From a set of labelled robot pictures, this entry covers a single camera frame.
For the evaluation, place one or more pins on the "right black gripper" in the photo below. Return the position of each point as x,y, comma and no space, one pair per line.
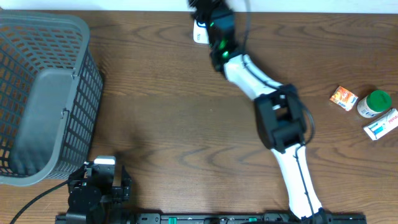
222,4

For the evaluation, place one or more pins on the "orange tissue pack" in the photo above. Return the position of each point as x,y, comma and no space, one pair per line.
344,98

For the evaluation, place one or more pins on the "grey plastic shopping basket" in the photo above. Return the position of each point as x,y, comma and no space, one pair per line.
50,96

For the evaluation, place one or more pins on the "white barcode scanner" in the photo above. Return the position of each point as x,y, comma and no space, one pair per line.
200,34

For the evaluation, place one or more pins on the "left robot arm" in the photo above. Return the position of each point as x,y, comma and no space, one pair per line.
94,199

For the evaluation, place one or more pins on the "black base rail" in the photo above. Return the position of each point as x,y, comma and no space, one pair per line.
155,218

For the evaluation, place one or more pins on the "green lid white jar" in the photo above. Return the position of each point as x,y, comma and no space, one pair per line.
376,102

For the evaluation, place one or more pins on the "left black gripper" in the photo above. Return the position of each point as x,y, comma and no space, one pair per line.
119,193

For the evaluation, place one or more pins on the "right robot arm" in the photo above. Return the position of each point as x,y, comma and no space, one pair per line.
281,117

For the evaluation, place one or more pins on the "white Panadol box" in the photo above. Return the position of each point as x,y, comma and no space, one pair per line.
383,125

